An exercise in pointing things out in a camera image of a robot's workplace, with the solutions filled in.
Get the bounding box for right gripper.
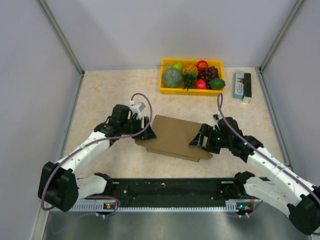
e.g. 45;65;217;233
189;123;232;154

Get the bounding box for brown cardboard box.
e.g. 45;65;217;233
135;115;213;162

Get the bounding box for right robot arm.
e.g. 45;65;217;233
189;114;320;236

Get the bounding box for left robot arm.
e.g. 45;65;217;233
38;102;157;212

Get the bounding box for red apple at front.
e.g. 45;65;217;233
194;79;207;90

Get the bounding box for red apple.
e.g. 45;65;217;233
194;79;207;90
196;60;209;73

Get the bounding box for dark green lime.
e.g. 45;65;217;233
209;78;226;90

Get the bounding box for green netted melon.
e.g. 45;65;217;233
161;68;183;88

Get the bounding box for white and black carton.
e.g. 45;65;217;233
232;70;252;104

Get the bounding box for dark purple grape bunch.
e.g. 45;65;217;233
198;66;220;83

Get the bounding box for orange pineapple with leaves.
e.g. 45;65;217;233
182;63;199;91

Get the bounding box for yellow plastic fruit bin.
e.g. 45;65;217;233
158;58;225;96

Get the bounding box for light green apple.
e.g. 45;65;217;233
171;62;184;72

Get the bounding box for red apple at back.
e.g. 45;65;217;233
196;60;209;73

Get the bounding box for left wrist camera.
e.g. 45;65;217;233
129;99;146;118

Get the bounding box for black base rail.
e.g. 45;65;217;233
42;177;312;213

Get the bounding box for right aluminium frame post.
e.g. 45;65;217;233
258;0;306;73

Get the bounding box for aluminium frame post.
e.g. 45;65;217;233
36;0;84;77
258;0;306;73

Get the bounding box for left aluminium frame post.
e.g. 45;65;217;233
36;0;84;77

